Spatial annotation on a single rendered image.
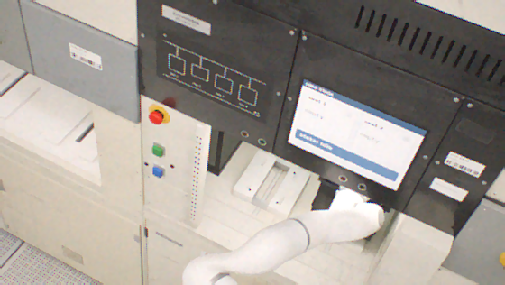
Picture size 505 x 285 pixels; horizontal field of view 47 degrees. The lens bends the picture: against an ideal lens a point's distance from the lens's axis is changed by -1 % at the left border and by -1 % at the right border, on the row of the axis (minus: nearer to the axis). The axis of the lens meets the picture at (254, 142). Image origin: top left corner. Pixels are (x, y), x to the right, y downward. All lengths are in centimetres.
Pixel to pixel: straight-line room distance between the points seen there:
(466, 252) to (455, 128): 38
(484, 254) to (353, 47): 61
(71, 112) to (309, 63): 126
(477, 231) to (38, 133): 155
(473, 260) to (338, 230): 33
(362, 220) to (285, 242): 28
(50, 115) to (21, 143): 16
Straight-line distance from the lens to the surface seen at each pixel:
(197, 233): 197
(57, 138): 224
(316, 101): 132
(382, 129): 130
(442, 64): 117
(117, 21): 150
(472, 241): 148
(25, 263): 297
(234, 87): 140
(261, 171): 210
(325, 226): 149
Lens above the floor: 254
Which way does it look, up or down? 49 degrees down
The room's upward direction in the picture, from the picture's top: 11 degrees clockwise
